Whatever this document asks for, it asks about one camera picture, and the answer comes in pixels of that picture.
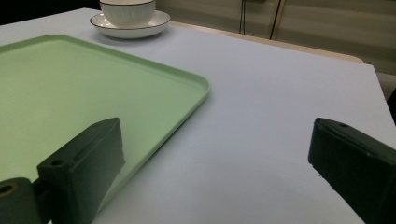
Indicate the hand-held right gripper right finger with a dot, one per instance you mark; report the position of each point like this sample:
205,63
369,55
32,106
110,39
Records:
355,165

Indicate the white saucer with dark rim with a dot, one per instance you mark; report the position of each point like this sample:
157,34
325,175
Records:
134,30

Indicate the white ribbed cup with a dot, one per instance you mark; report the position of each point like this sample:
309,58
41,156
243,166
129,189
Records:
127,14

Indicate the black metal stand leg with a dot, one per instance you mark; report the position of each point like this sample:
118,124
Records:
276,18
242,15

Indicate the light green plastic tray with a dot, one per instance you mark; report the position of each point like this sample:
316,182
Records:
77,93

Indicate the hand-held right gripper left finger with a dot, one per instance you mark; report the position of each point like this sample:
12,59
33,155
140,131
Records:
84,168

